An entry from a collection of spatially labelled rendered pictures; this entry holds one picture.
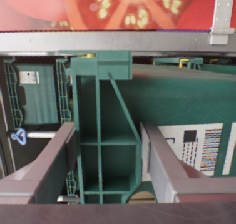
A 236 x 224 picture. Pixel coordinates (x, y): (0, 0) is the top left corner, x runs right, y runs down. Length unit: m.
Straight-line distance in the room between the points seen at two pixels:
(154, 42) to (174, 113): 0.61
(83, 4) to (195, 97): 0.67
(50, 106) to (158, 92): 0.91
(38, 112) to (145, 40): 0.70
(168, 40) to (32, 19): 0.55
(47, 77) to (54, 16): 0.34
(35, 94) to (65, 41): 0.39
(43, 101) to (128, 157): 0.89
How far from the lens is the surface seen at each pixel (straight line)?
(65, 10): 0.80
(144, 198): 0.25
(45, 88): 1.02
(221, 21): 0.85
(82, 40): 0.77
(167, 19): 0.78
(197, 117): 0.19
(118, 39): 0.75
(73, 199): 1.27
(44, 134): 1.06
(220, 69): 0.74
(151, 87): 0.16
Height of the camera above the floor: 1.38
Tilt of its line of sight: 1 degrees up
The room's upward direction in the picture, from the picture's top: 90 degrees counter-clockwise
